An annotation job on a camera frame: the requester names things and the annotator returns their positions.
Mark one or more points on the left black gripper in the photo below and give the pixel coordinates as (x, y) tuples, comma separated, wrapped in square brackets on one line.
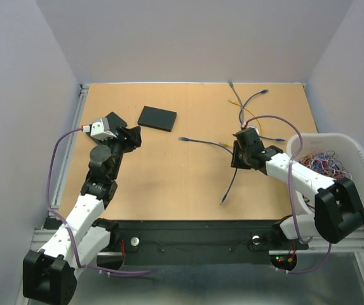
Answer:
[(133, 140)]

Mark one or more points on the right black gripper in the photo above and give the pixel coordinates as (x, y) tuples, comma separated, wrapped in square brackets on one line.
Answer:
[(235, 161)]

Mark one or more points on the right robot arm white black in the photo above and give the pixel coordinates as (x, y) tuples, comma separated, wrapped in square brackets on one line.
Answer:
[(338, 210)]

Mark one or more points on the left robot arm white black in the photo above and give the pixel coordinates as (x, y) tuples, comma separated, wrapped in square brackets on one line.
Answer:
[(50, 275)]

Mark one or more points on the white plastic bin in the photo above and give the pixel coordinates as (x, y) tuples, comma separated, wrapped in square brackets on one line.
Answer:
[(334, 155)]

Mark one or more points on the black network switch left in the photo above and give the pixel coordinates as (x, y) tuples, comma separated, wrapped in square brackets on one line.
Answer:
[(114, 120)]

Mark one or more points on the black network switch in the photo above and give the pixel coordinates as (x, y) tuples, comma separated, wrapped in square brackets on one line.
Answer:
[(114, 120), (155, 118)]

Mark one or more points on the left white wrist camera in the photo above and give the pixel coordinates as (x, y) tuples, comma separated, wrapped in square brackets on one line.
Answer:
[(100, 129)]

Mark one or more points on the black network switch centre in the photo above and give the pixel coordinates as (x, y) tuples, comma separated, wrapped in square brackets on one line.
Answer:
[(155, 118)]

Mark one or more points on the aluminium frame rail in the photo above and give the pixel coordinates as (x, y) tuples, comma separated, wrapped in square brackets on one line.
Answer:
[(84, 88)]

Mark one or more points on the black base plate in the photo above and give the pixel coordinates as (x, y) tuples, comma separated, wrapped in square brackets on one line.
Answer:
[(193, 242)]

